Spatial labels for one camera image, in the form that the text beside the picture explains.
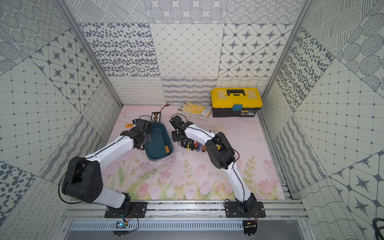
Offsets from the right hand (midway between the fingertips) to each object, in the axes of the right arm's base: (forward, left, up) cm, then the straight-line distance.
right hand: (179, 138), depth 100 cm
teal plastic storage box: (-6, +11, 0) cm, 13 cm away
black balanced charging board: (+18, +20, +1) cm, 27 cm away
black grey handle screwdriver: (-4, -9, -2) cm, 10 cm away
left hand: (-5, +21, +10) cm, 23 cm away
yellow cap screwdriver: (-6, -7, 0) cm, 9 cm away
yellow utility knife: (+11, +38, 0) cm, 40 cm away
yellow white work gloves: (+25, -13, 0) cm, 28 cm away
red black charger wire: (+34, +14, -1) cm, 37 cm away
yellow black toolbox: (+21, -38, +14) cm, 45 cm away
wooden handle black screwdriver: (-7, -17, -1) cm, 18 cm away
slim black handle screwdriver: (-4, -2, -1) cm, 4 cm away
